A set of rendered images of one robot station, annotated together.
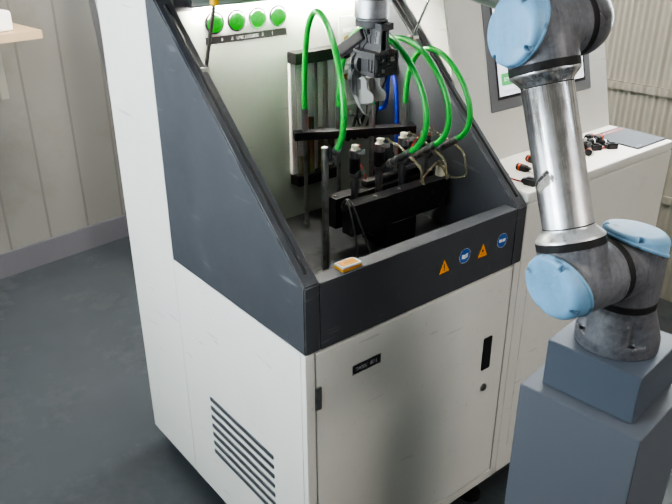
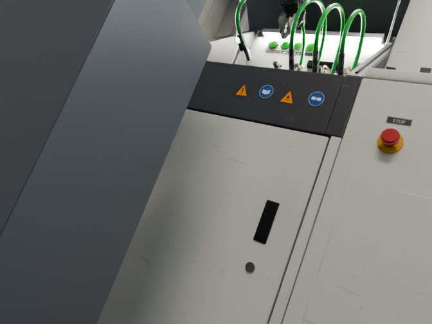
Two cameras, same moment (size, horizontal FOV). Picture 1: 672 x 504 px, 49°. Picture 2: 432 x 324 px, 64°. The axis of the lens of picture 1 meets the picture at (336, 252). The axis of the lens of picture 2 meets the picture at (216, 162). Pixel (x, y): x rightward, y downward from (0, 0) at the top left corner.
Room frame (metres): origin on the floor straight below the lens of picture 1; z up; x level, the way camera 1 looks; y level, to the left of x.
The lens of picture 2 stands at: (1.20, -1.11, 0.50)
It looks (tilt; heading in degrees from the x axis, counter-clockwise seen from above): 10 degrees up; 69
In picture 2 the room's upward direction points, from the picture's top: 21 degrees clockwise
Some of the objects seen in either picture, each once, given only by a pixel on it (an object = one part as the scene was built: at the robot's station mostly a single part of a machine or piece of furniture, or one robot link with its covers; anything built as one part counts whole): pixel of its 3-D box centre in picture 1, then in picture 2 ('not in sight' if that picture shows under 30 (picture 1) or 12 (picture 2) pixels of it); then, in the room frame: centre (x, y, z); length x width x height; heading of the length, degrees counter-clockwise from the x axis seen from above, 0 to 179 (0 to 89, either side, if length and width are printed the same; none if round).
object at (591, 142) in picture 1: (582, 142); not in sight; (2.03, -0.71, 1.01); 0.23 x 0.11 x 0.06; 129
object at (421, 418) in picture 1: (416, 421); (170, 229); (1.48, -0.20, 0.44); 0.65 x 0.02 x 0.68; 129
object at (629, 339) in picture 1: (620, 316); not in sight; (1.16, -0.52, 0.95); 0.15 x 0.15 x 0.10
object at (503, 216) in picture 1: (420, 270); (229, 91); (1.50, -0.20, 0.87); 0.62 x 0.04 x 0.16; 129
